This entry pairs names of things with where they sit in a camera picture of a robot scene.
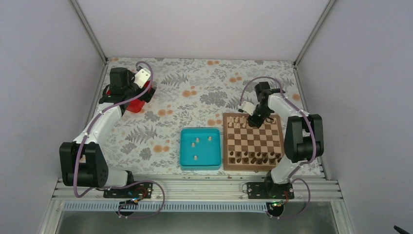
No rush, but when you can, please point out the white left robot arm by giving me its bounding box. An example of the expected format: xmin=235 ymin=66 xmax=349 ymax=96
xmin=59 ymin=66 xmax=156 ymax=197

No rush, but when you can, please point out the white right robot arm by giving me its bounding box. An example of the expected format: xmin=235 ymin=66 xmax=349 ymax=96
xmin=239 ymin=82 xmax=324 ymax=198

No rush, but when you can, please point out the wooden chess board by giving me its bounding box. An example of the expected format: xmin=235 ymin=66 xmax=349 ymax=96
xmin=223 ymin=113 xmax=284 ymax=171

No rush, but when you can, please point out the dark chess pieces row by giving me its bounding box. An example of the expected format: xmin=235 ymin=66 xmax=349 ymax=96
xmin=227 ymin=151 xmax=282 ymax=166

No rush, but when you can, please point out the red plastic tray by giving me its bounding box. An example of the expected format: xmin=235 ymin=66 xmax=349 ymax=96
xmin=99 ymin=81 xmax=156 ymax=113

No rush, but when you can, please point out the floral table mat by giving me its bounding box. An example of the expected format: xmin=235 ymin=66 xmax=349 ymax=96
xmin=101 ymin=58 xmax=302 ymax=175

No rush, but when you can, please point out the teal plastic tray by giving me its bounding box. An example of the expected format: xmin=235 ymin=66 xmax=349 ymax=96
xmin=179 ymin=128 xmax=222 ymax=171

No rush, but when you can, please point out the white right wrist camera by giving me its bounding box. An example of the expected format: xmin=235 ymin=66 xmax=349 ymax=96
xmin=238 ymin=101 xmax=256 ymax=116

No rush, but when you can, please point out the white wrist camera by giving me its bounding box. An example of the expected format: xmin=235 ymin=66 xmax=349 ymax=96
xmin=134 ymin=68 xmax=151 ymax=88
xmin=238 ymin=101 xmax=256 ymax=116

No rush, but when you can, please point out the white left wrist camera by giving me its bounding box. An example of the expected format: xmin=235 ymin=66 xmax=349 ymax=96
xmin=134 ymin=68 xmax=151 ymax=88

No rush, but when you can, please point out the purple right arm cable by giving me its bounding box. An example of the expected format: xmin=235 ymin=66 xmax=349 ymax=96
xmin=239 ymin=76 xmax=317 ymax=220

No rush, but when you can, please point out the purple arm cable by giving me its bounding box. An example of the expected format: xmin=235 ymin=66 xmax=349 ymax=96
xmin=239 ymin=76 xmax=317 ymax=220
xmin=72 ymin=60 xmax=166 ymax=221

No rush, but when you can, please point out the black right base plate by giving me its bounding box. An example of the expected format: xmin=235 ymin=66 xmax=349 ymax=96
xmin=243 ymin=182 xmax=295 ymax=199

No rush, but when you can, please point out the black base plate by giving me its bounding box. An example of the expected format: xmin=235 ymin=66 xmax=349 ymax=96
xmin=243 ymin=182 xmax=295 ymax=199
xmin=103 ymin=182 xmax=153 ymax=199

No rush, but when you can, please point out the aluminium front rail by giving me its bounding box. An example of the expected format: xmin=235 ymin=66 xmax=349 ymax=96
xmin=52 ymin=178 xmax=343 ymax=202

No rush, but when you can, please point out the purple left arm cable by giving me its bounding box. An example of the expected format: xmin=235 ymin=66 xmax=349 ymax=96
xmin=72 ymin=60 xmax=166 ymax=221

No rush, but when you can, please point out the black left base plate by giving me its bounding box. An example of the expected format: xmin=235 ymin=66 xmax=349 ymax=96
xmin=103 ymin=182 xmax=153 ymax=199

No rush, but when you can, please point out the aluminium corner post left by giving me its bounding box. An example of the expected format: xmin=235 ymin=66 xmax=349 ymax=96
xmin=69 ymin=0 xmax=108 ymax=64

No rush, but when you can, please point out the aluminium corner post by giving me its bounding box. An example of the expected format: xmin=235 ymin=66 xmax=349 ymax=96
xmin=69 ymin=0 xmax=108 ymax=64
xmin=294 ymin=0 xmax=337 ymax=69

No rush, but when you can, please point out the aluminium corner post right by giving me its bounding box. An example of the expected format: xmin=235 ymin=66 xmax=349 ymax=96
xmin=294 ymin=0 xmax=337 ymax=69

